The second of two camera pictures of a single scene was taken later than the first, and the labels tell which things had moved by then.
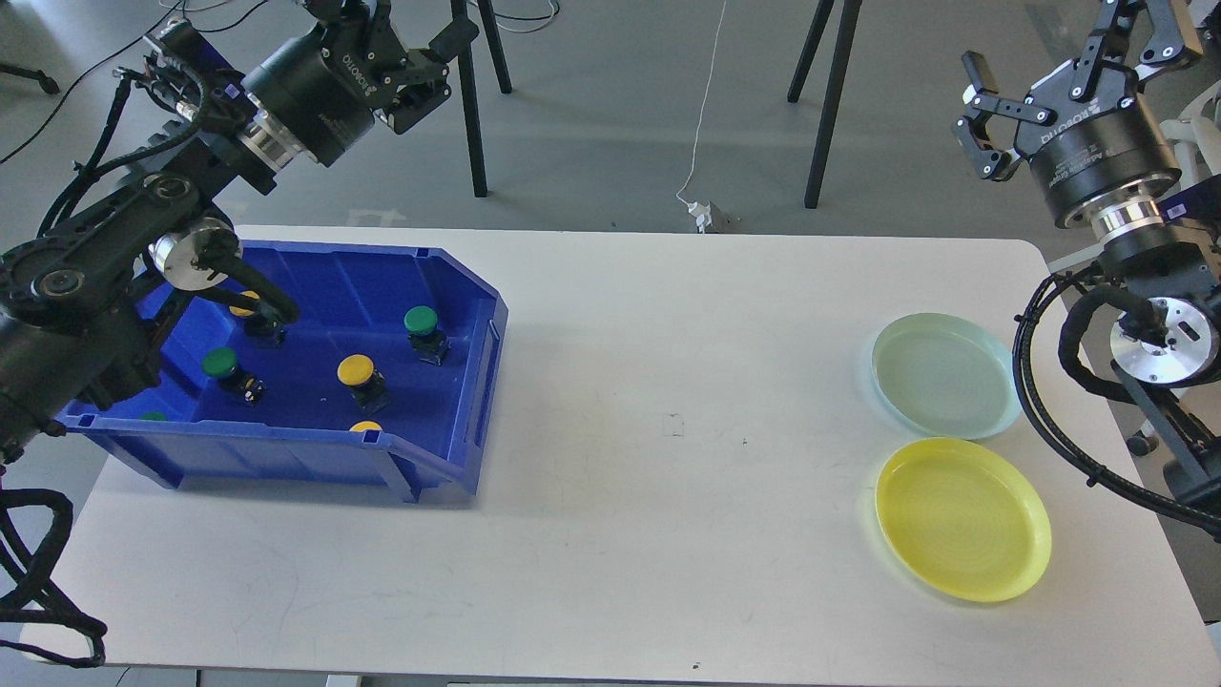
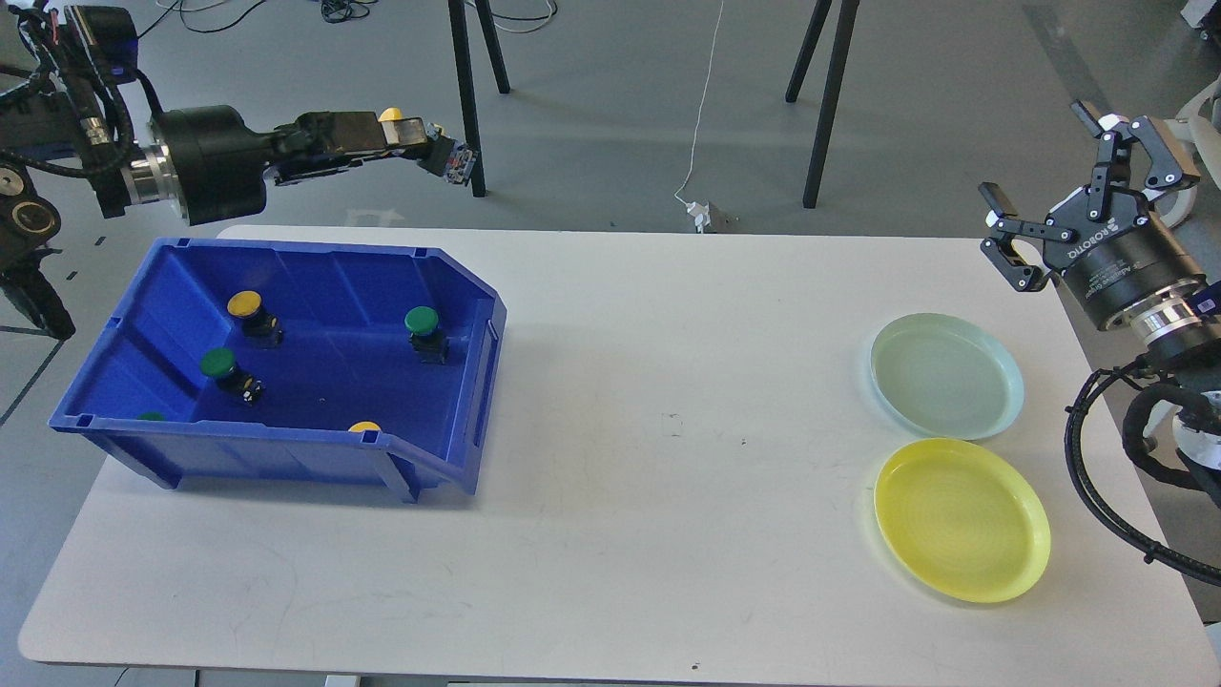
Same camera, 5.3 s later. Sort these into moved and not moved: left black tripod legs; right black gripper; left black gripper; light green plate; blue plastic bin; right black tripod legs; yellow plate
Moved: right black gripper; left black gripper
Not moved: light green plate; blue plastic bin; left black tripod legs; yellow plate; right black tripod legs
